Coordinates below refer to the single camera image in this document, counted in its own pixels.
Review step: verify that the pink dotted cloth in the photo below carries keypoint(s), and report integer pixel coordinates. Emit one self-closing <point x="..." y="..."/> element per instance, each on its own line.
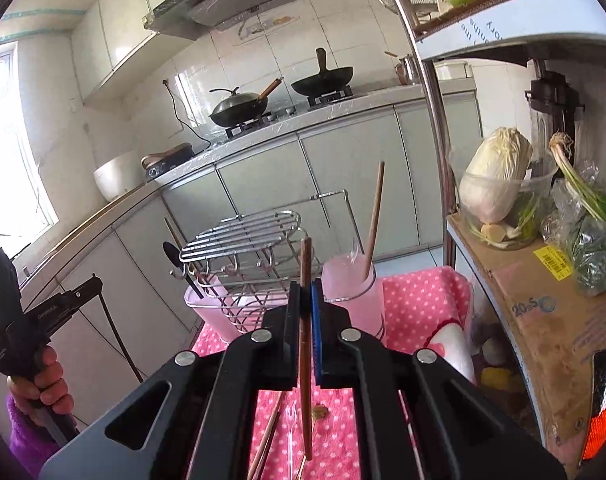
<point x="413" y="300"/>

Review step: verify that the gas stove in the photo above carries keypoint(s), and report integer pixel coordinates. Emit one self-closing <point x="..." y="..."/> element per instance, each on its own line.
<point x="283" y="112"/>

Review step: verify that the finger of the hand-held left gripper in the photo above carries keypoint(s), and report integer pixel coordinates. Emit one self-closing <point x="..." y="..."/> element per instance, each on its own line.
<point x="83" y="290"/>
<point x="0" y="290"/>

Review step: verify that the dark electric baking pan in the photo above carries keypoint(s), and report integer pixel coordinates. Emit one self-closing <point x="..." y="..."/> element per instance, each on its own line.
<point x="168" y="160"/>

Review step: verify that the white rice cooker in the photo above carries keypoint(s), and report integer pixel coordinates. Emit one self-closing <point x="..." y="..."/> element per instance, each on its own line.
<point x="115" y="175"/>

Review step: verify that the steel range hood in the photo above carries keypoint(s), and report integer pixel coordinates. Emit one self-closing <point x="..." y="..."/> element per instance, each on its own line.
<point x="223" y="5"/>

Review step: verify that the steel kettle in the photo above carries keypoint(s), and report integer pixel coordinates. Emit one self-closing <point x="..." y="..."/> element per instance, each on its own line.
<point x="414" y="67"/>

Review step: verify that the grey base cabinets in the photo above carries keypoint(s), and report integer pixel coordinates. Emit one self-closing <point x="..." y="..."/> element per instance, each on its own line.
<point x="348" y="175"/>

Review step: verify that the black blender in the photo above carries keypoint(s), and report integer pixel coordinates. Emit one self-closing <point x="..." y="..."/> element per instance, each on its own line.
<point x="553" y="95"/>

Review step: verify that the white wall hook rail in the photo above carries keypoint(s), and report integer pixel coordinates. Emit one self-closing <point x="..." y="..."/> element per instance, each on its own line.
<point x="273" y="22"/>

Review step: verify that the grey wall cabinets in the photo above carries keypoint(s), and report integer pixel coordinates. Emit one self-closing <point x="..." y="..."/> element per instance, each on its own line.
<point x="118" y="35"/>

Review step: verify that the person's left forearm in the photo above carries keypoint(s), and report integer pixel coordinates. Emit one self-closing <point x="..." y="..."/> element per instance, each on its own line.
<point x="23" y="442"/>

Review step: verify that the black lidded wok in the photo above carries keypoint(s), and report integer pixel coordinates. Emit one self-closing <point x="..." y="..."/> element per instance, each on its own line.
<point x="235" y="110"/>

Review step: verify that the metal shelf rack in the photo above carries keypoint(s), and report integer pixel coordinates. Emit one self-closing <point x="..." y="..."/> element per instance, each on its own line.
<point x="483" y="35"/>

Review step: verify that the yellow plastic item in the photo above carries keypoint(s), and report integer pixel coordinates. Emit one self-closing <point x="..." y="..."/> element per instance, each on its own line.
<point x="495" y="376"/>

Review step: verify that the white round item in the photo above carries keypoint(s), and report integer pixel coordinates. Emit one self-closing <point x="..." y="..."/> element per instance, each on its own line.
<point x="494" y="350"/>

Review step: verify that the black plastic spoon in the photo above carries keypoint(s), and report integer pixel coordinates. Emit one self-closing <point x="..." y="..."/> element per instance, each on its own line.
<point x="171" y="255"/>

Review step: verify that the small brown scrap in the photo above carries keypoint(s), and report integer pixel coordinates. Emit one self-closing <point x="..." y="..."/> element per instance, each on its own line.
<point x="319" y="412"/>

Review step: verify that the cardboard box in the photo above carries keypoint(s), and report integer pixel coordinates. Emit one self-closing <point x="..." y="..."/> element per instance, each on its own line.
<point x="538" y="320"/>

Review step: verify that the person's left hand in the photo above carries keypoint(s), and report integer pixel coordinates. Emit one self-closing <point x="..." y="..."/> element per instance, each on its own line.
<point x="50" y="375"/>

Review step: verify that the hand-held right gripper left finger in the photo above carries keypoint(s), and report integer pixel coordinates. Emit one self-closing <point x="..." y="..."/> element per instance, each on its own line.
<point x="288" y="340"/>

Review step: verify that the napa cabbage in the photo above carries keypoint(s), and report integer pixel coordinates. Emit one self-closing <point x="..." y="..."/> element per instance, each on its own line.
<point x="488" y="180"/>

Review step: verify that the plastic bag of greens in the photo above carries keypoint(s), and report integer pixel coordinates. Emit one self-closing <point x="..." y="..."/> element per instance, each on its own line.
<point x="593" y="255"/>

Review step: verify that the black open wok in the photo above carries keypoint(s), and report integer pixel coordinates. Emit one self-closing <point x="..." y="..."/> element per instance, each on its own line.
<point x="323" y="82"/>

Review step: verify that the white rectangular container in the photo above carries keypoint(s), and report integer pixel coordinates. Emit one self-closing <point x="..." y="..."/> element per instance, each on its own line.
<point x="453" y="70"/>

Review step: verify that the orange and black bag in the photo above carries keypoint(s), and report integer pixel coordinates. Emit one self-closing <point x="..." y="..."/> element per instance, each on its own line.
<point x="603" y="410"/>

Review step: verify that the pink round utensil cup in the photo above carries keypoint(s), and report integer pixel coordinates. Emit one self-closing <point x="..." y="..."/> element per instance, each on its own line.
<point x="208" y="310"/>

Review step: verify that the small copper pot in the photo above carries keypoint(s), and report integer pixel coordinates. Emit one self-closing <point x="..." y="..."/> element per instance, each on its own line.
<point x="399" y="75"/>

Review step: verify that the green onions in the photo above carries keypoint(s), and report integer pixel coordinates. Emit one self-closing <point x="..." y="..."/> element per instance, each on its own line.
<point x="578" y="185"/>

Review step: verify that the clear plastic utensil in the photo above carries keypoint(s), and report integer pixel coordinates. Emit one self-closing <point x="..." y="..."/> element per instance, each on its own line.
<point x="292" y="440"/>

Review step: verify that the clear plastic container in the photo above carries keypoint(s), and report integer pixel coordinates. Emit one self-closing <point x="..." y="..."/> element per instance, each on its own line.
<point x="528" y="220"/>

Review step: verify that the pink wide utensil cup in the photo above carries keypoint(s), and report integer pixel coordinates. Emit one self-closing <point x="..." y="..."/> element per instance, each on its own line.
<point x="353" y="290"/>

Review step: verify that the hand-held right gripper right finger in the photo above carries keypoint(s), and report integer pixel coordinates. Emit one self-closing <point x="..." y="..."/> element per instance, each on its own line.
<point x="317" y="340"/>

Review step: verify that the kitchen window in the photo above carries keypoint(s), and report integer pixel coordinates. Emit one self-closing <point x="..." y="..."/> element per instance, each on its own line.
<point x="8" y="160"/>

